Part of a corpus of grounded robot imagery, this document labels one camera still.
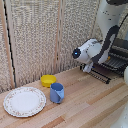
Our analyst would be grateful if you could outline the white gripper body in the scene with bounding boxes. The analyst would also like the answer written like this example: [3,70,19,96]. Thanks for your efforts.
[82,61,95,74]

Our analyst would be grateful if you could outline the ribbed metal oven tray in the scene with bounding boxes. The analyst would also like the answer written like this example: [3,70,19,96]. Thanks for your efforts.
[99,54,128,72]

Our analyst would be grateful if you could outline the blue cup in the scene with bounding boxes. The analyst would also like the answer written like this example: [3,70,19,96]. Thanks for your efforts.
[49,82,65,104]

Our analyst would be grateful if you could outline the yellow bowl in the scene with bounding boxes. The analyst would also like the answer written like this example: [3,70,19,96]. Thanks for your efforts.
[40,74,58,89]

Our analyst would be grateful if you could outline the white blurred object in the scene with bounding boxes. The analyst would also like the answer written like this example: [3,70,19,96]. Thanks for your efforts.
[110,102,128,128]

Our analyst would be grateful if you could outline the white patterned plate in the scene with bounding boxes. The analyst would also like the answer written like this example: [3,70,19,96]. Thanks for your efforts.
[2,86,47,118]

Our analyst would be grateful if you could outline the plain wooden post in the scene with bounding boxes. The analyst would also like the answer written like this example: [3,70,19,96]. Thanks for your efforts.
[54,0,66,73]

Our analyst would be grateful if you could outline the wooden post with black strip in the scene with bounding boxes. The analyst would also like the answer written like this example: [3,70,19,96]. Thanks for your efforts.
[0,0,17,90]

